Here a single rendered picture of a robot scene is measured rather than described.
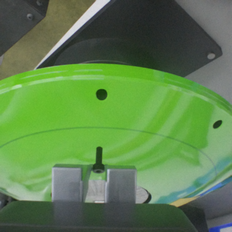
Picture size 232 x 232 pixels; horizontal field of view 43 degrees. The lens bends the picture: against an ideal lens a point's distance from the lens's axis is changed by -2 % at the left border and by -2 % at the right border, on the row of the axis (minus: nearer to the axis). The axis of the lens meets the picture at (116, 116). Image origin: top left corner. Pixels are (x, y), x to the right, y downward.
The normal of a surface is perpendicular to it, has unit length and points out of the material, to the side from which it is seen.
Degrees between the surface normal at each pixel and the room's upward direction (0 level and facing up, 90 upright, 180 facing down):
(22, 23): 0
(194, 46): 0
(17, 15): 0
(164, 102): 24
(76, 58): 90
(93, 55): 90
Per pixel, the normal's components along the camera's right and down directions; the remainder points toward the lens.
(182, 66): 0.00, 0.83
